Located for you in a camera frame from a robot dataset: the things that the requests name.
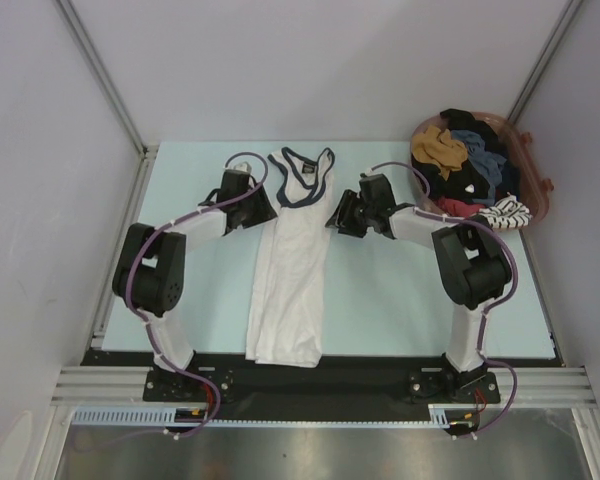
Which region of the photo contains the light blue table mat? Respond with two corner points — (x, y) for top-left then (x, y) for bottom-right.
(102, 140), (556, 359)

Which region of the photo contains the white graphic tank top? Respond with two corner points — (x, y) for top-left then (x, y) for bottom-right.
(245, 147), (336, 368)

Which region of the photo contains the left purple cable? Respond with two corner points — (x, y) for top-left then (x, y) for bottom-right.
(124, 151), (271, 441)

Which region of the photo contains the white cable duct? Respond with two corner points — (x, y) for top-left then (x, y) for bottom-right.
(71, 405), (477, 429)

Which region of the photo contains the purple cable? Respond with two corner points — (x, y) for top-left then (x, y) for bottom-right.
(124, 151), (271, 441)
(363, 160), (521, 440)

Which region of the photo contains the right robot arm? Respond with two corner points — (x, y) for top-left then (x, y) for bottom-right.
(325, 174), (518, 401)

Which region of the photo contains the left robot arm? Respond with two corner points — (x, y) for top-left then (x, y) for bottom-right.
(112, 152), (277, 400)

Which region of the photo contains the mustard yellow garment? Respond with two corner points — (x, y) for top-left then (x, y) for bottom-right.
(411, 125), (468, 180)

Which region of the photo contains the red garment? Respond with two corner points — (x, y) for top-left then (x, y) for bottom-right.
(434, 197), (485, 219)

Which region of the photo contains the aluminium frame rail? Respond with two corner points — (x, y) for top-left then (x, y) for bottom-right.
(51, 145), (159, 408)

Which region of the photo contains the pink plastic laundry basket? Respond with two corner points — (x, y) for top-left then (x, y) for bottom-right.
(412, 112), (553, 225)

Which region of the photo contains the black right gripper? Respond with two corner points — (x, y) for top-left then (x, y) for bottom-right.
(325, 189), (376, 239)

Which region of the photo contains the black garment pile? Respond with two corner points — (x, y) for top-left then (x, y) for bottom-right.
(411, 108), (521, 207)

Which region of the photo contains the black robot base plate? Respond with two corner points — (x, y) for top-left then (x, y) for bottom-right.
(82, 350), (564, 426)

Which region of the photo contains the black white striped garment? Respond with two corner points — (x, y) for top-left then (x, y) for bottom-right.
(469, 195), (533, 231)

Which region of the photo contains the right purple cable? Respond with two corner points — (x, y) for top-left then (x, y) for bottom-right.
(363, 160), (521, 440)

